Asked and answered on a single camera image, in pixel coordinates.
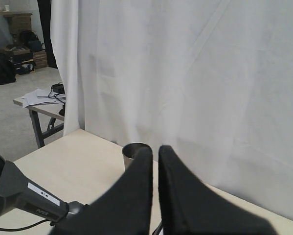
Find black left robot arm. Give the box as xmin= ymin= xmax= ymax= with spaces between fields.
xmin=0 ymin=156 xmax=87 ymax=223

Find stainless steel cup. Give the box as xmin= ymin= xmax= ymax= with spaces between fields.
xmin=122 ymin=142 xmax=152 ymax=170

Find stacked cardboard boxes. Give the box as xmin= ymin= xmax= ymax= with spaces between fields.
xmin=5 ymin=13 xmax=48 ymax=75

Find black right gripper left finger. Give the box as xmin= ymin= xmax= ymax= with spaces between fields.
xmin=50 ymin=147 xmax=153 ymax=235

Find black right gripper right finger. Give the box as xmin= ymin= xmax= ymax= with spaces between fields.
xmin=158 ymin=145 xmax=277 ymax=235

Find grey side table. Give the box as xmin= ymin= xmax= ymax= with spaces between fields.
xmin=13 ymin=92 xmax=66 ymax=149

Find black backpack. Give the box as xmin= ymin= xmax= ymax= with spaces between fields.
xmin=0 ymin=53 xmax=16 ymax=85

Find white backdrop curtain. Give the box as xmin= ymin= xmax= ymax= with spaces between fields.
xmin=51 ymin=0 xmax=293 ymax=220

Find white papers on table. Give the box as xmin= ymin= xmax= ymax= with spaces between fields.
xmin=22 ymin=89 xmax=66 ymax=108

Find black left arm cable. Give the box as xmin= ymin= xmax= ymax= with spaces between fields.
xmin=0 ymin=219 xmax=54 ymax=232

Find black power adapter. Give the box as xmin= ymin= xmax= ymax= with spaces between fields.
xmin=51 ymin=83 xmax=65 ymax=94

